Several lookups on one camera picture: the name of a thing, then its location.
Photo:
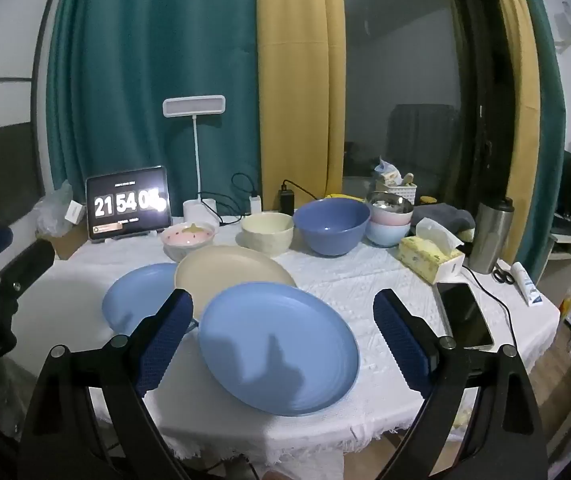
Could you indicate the cream bowl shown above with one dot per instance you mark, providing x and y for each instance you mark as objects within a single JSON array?
[{"x": 265, "y": 240}]

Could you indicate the steel bowl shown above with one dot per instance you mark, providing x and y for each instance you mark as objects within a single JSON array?
[{"x": 390, "y": 202}]

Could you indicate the yellow curtain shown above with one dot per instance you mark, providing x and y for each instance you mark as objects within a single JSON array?
[
  {"x": 515, "y": 110},
  {"x": 295, "y": 85}
]

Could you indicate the white charger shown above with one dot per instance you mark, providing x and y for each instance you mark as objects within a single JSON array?
[{"x": 255, "y": 205}]

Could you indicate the clear plastic bag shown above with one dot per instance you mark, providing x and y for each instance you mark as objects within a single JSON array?
[{"x": 53, "y": 210}]

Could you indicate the black smartphone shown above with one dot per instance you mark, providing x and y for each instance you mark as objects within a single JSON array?
[{"x": 465, "y": 315}]

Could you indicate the black charger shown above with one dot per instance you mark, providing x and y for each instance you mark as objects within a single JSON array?
[{"x": 286, "y": 202}]

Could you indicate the yellow sponge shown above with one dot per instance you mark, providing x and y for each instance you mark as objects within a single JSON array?
[{"x": 425, "y": 260}]

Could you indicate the white plastic basket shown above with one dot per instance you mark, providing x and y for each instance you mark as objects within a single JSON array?
[{"x": 400, "y": 194}]

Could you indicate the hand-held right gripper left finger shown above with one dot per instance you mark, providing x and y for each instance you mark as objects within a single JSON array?
[{"x": 163, "y": 345}]

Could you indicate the grey cloth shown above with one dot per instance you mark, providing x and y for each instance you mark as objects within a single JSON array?
[{"x": 445, "y": 215}]

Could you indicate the green curtain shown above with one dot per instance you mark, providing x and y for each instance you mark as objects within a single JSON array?
[
  {"x": 550, "y": 110},
  {"x": 140, "y": 60}
]

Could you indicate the white desk lamp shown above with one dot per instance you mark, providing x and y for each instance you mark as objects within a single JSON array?
[{"x": 193, "y": 106}]

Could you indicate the blue white plastic packet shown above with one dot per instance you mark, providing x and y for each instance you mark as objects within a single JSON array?
[{"x": 386, "y": 172}]

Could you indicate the pink strawberry pattern bowl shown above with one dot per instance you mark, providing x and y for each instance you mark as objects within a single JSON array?
[{"x": 185, "y": 246}]

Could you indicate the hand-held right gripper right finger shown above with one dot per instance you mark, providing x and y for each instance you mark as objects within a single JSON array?
[{"x": 400, "y": 340}]

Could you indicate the beige plate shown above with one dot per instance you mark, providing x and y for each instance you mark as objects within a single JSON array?
[{"x": 230, "y": 270}]

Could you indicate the tablet showing clock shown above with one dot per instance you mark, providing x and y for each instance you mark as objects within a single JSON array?
[{"x": 125, "y": 205}]

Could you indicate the yellow lid jar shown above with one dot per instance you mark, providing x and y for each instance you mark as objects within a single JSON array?
[{"x": 428, "y": 200}]

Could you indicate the small white box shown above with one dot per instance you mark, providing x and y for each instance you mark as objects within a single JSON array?
[{"x": 75, "y": 212}]

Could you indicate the large blue bowl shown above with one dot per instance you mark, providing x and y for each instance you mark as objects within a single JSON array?
[{"x": 330, "y": 235}]

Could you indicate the white blue tube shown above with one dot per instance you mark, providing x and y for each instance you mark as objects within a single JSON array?
[{"x": 528, "y": 285}]

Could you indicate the cardboard box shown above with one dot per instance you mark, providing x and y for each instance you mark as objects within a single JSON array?
[{"x": 65, "y": 246}]

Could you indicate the black window frame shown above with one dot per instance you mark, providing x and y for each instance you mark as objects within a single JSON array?
[{"x": 475, "y": 110}]

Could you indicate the black scissors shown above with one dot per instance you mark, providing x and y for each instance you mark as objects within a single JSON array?
[{"x": 503, "y": 275}]

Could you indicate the steel thermos bottle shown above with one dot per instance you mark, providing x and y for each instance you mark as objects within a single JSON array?
[{"x": 488, "y": 240}]

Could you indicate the blue plate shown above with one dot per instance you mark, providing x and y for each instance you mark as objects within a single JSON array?
[
  {"x": 135, "y": 295},
  {"x": 275, "y": 350}
]

